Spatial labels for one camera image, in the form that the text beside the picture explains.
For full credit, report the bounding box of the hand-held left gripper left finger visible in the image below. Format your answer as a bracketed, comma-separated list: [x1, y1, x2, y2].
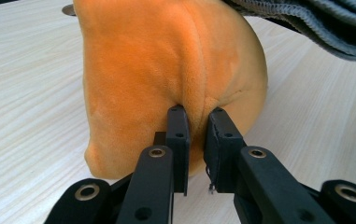
[153, 105, 192, 197]

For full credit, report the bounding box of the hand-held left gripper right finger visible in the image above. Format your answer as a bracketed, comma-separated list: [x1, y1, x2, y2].
[203, 106, 248, 194]

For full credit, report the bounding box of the orange plush toy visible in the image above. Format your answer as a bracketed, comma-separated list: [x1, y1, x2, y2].
[72, 0, 268, 180]

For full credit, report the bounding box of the grey cloth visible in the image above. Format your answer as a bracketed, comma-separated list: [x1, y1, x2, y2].
[221, 0, 356, 63]

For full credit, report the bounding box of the round dark table grommet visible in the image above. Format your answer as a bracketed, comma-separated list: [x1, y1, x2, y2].
[62, 3, 77, 17]

